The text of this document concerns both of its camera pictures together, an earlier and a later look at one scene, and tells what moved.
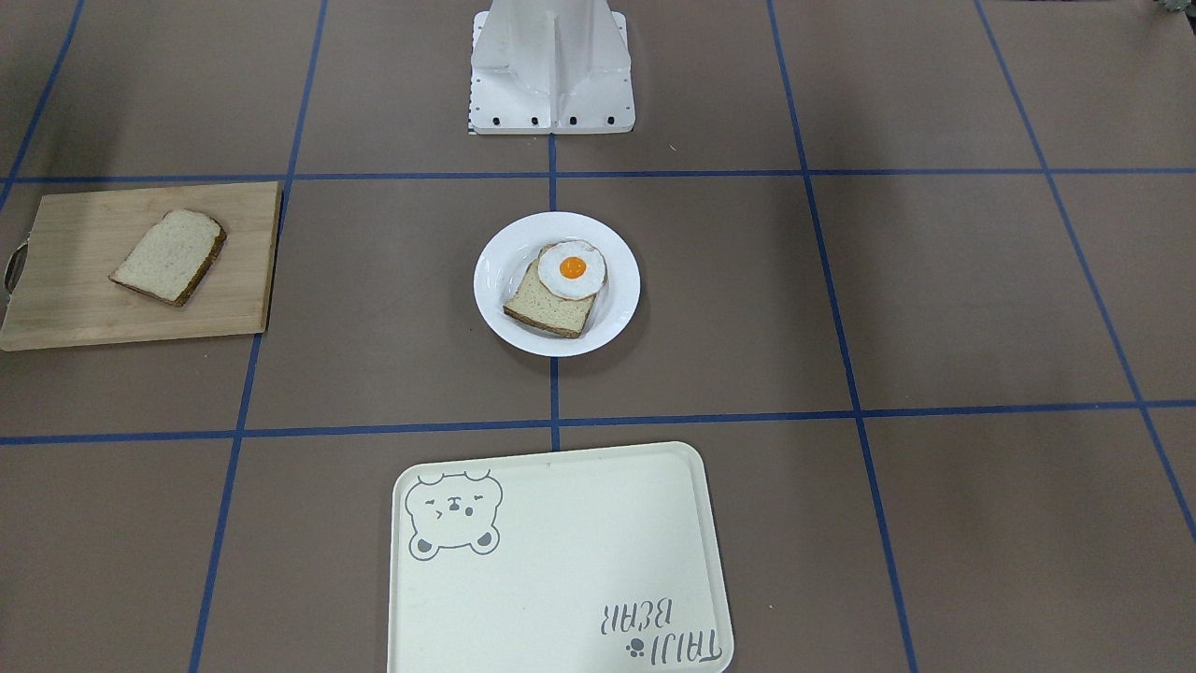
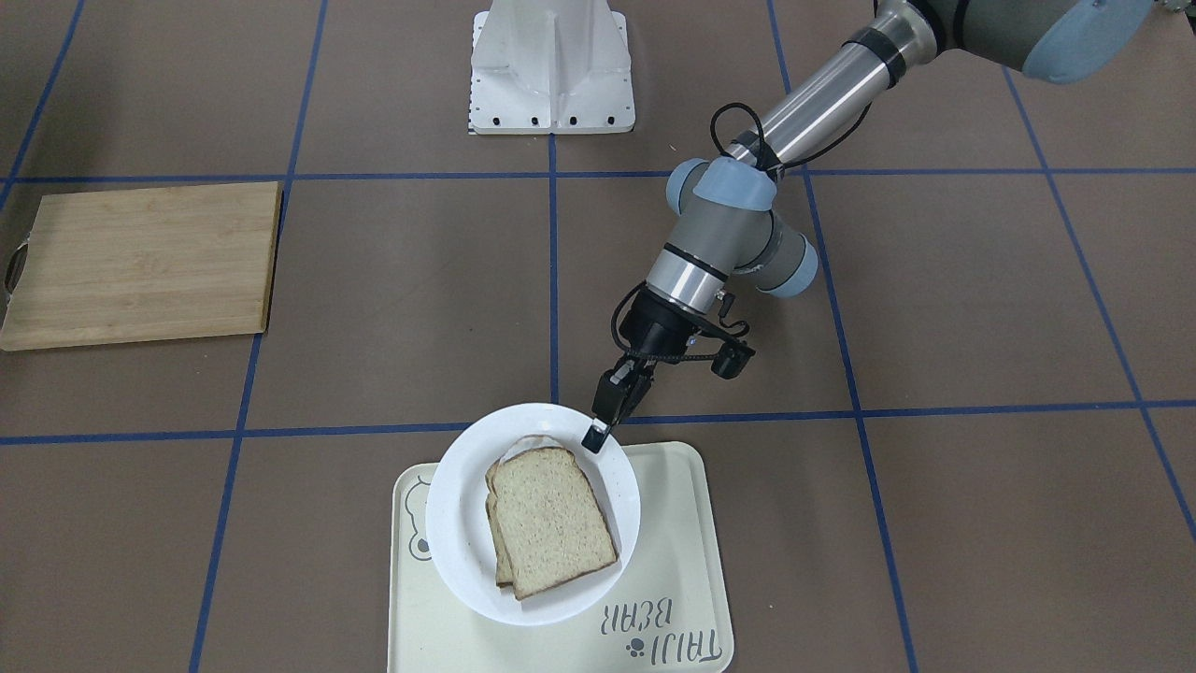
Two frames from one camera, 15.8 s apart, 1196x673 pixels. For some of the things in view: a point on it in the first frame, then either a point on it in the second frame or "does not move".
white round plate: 507,256 to 457,524
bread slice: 531,302 to 504,566
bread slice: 172,260 to 554,524
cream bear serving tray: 596,560 does not move
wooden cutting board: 66,297 does not move
